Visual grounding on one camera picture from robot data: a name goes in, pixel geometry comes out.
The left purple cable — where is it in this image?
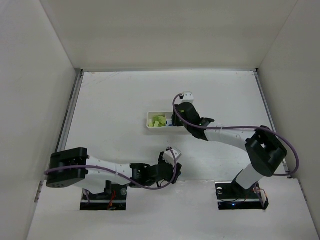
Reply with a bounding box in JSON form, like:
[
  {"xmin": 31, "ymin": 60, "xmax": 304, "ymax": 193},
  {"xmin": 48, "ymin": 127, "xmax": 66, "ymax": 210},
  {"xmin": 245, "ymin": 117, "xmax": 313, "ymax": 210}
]
[{"xmin": 44, "ymin": 147, "xmax": 180, "ymax": 191}]

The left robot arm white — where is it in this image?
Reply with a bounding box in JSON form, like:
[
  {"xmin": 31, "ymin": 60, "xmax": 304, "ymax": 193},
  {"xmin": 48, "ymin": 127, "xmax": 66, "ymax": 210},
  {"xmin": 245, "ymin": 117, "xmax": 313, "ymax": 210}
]
[{"xmin": 44, "ymin": 147, "xmax": 182, "ymax": 194}]

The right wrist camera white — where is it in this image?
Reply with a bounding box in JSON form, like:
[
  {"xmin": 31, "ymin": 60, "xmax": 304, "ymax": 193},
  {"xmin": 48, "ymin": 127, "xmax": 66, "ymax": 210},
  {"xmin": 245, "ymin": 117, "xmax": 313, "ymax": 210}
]
[{"xmin": 179, "ymin": 91, "xmax": 194, "ymax": 104}]

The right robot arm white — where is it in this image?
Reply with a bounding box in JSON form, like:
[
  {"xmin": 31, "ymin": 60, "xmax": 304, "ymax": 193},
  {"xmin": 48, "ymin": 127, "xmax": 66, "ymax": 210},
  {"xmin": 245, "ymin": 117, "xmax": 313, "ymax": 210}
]
[{"xmin": 172, "ymin": 102, "xmax": 288, "ymax": 192}]

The purple cable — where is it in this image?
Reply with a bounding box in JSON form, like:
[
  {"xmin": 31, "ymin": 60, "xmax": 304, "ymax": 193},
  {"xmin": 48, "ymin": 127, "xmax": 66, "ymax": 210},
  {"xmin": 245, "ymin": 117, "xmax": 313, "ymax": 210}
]
[
  {"xmin": 172, "ymin": 93, "xmax": 300, "ymax": 177},
  {"xmin": 44, "ymin": 147, "xmax": 180, "ymax": 191}
]

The white divided tray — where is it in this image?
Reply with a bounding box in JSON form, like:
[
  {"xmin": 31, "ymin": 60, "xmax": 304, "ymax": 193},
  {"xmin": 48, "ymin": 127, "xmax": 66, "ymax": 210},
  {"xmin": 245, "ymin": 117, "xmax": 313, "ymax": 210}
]
[{"xmin": 146, "ymin": 111, "xmax": 188, "ymax": 134}]

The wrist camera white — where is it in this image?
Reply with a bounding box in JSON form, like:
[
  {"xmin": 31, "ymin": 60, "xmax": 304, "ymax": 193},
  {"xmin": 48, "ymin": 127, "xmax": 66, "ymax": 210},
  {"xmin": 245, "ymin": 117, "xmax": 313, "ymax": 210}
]
[
  {"xmin": 179, "ymin": 91, "xmax": 194, "ymax": 104},
  {"xmin": 163, "ymin": 147, "xmax": 182, "ymax": 166}
]

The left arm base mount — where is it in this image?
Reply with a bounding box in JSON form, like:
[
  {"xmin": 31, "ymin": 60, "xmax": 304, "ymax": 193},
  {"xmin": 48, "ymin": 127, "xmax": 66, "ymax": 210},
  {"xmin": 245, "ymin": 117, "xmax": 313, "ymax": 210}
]
[{"xmin": 79, "ymin": 181, "xmax": 128, "ymax": 211}]

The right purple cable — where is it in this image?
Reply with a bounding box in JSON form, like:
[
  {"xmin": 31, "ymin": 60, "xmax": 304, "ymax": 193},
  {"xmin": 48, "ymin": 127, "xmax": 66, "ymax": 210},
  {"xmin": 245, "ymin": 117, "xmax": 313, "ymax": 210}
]
[{"xmin": 172, "ymin": 93, "xmax": 300, "ymax": 177}]

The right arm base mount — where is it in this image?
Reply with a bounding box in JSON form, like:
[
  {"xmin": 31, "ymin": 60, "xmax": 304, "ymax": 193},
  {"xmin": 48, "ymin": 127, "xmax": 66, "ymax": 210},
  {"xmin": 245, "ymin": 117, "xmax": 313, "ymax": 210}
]
[{"xmin": 215, "ymin": 179, "xmax": 269, "ymax": 211}]

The lime green lego brick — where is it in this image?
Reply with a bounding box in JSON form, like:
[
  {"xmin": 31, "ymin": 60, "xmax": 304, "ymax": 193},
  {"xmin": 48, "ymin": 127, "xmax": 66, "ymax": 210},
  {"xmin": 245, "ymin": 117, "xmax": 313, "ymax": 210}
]
[
  {"xmin": 152, "ymin": 115, "xmax": 166, "ymax": 123},
  {"xmin": 153, "ymin": 121, "xmax": 166, "ymax": 128},
  {"xmin": 147, "ymin": 119, "xmax": 154, "ymax": 128}
]

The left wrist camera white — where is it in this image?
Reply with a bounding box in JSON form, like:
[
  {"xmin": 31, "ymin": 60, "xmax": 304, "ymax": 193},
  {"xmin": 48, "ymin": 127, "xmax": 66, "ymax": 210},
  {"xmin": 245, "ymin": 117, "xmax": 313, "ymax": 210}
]
[{"xmin": 163, "ymin": 147, "xmax": 182, "ymax": 166}]

